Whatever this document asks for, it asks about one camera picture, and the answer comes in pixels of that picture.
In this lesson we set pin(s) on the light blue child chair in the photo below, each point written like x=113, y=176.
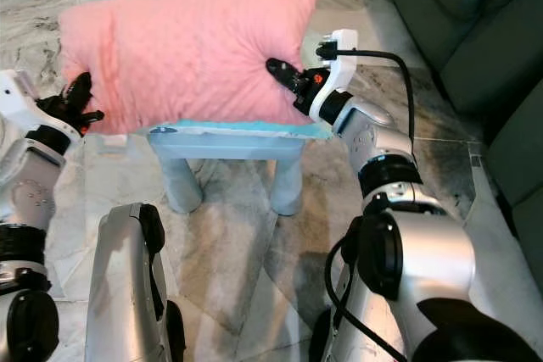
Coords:
x=221, y=149

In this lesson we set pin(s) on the silver left robot leg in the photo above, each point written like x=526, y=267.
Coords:
x=123, y=286

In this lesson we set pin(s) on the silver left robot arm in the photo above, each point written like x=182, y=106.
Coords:
x=25, y=192

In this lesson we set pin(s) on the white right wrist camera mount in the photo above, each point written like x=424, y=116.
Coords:
x=331, y=91

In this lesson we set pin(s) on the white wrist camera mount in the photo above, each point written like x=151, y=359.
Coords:
x=331, y=91
x=21, y=95

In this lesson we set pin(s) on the pink dotted pillow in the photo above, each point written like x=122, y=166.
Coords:
x=187, y=57

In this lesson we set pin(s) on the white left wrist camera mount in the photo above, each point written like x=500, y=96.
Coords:
x=21, y=95

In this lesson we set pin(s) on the green leather sofa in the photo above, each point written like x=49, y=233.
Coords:
x=458, y=6

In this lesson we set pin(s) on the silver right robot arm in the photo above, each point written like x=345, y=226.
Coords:
x=382, y=142

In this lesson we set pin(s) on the teal seat cushion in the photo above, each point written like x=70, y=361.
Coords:
x=237, y=129

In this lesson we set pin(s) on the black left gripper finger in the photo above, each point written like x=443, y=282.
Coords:
x=81, y=89

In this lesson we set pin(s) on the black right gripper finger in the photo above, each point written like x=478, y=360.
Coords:
x=284, y=73

